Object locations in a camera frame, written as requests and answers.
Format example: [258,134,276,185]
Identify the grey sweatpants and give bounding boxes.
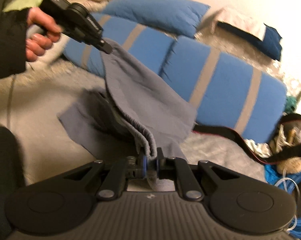
[57,37,198,190]

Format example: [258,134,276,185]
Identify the black sleeve forearm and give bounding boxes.
[0,8,29,79]

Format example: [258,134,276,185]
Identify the person's left hand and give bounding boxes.
[26,7,62,62]

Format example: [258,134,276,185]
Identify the brown teddy bear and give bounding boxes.
[276,157,301,175]

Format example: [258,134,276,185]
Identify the black belt red edge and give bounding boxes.
[192,124,301,165]

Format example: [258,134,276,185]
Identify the blue striped pillow left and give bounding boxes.
[63,12,174,78]

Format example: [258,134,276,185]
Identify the blue striped pillow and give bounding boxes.
[161,36,286,143]
[63,12,174,78]

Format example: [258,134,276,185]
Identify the quilted white bedspread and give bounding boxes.
[0,60,265,183]

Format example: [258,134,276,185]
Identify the plain blue pillow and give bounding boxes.
[102,0,210,38]

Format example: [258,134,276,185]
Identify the blue striped pillow right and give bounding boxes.
[161,36,286,143]

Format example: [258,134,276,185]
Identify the coiled blue cable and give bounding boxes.
[264,164,301,240]

